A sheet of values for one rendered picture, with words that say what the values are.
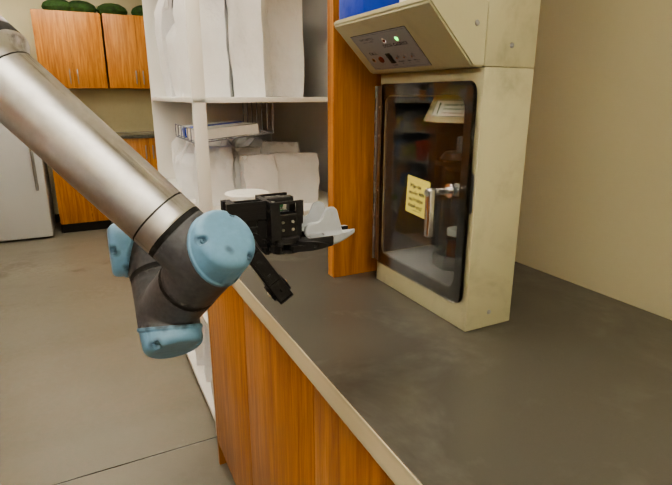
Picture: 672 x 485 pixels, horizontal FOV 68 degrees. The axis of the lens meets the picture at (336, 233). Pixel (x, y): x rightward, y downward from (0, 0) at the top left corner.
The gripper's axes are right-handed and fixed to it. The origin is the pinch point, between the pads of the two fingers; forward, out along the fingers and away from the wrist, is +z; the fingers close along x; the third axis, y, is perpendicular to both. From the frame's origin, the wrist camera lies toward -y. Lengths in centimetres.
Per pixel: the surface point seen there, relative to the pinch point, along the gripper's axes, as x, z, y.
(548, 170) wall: 16, 66, 4
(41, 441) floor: 140, -66, -115
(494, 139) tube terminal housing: -5.6, 26.0, 14.9
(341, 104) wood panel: 31.5, 15.8, 20.2
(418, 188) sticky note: 9.2, 21.5, 4.4
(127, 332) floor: 229, -25, -115
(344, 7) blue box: 23.0, 12.0, 38.6
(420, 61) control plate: 6.5, 18.7, 27.9
